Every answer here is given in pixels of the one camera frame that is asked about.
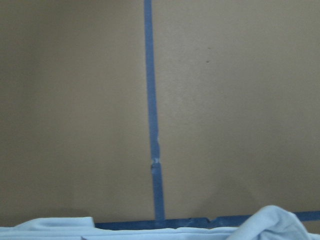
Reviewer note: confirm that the light blue t-shirt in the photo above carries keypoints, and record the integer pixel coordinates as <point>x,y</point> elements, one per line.
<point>269,223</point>

